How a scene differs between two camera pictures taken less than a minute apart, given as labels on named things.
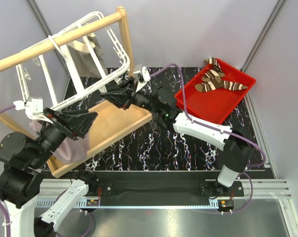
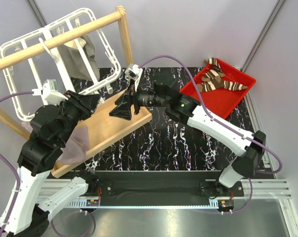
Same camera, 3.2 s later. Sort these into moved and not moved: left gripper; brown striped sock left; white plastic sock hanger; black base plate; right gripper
Moved: right gripper; white plastic sock hanger; left gripper
Not moved: black base plate; brown striped sock left
